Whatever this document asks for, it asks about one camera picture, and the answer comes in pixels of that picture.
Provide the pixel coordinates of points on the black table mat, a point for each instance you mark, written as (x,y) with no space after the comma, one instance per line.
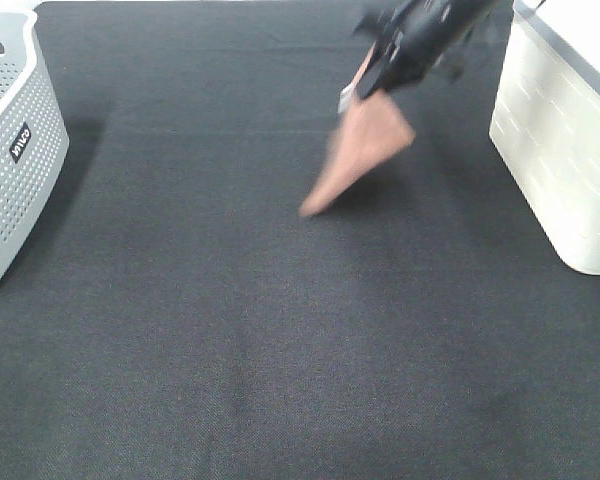
(172,317)

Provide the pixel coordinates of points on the grey perforated laundry basket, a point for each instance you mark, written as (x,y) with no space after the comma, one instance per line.
(33,136)

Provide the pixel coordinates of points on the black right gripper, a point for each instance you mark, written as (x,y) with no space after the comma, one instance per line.
(416,38)

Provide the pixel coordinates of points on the white plastic storage bin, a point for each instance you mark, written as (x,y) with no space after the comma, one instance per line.
(546,122)

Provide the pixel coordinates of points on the orange-brown towel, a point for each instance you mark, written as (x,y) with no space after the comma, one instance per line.
(370,132)

